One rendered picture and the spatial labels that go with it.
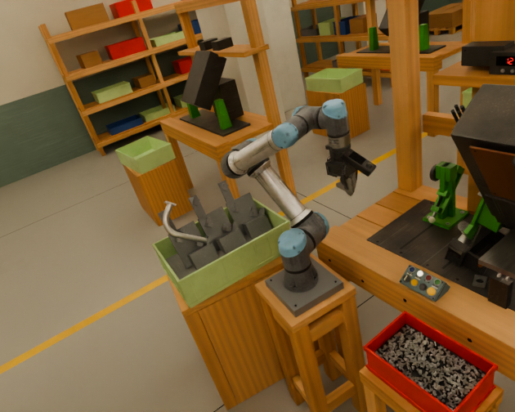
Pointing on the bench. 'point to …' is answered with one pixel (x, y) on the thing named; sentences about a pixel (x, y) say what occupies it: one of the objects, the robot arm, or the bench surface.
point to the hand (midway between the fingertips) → (352, 193)
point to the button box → (425, 284)
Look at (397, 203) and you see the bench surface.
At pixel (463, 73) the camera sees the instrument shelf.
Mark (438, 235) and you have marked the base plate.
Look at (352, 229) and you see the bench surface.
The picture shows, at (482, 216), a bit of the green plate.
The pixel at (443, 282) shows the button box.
